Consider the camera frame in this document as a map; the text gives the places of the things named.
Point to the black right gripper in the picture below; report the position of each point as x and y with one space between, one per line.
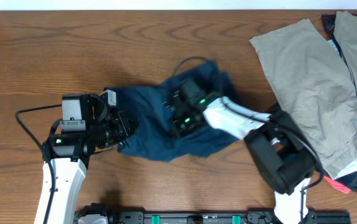
177 129

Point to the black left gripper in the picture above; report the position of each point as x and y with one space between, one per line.
122 132

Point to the navy blue denim shorts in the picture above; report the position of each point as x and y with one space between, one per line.
153 139

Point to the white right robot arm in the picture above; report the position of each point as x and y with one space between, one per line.
283 157

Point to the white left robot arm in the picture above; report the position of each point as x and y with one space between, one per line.
70 152

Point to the beige khaki shorts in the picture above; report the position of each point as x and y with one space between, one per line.
317 86

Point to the black garment with white tag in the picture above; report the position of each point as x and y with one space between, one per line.
328 21

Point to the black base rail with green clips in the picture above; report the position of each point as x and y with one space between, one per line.
100 213

